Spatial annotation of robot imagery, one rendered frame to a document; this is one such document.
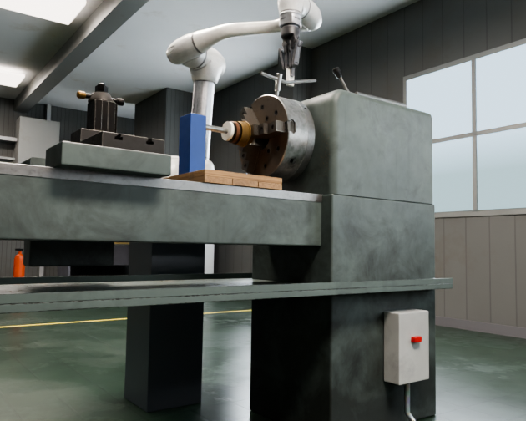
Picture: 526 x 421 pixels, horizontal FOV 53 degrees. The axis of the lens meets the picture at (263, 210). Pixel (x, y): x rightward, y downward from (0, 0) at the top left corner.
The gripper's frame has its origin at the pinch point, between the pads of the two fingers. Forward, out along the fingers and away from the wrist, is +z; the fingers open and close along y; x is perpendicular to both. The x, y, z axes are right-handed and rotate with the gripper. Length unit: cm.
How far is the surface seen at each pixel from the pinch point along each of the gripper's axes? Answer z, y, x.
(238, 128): 26.6, 7.8, -29.8
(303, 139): 29.7, 19.6, -9.8
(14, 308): 83, 33, -105
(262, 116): 19.6, 4.4, -16.7
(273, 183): 47, 22, -25
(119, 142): 41, 24, -79
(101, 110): 27, 0, -76
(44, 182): 53, 20, -97
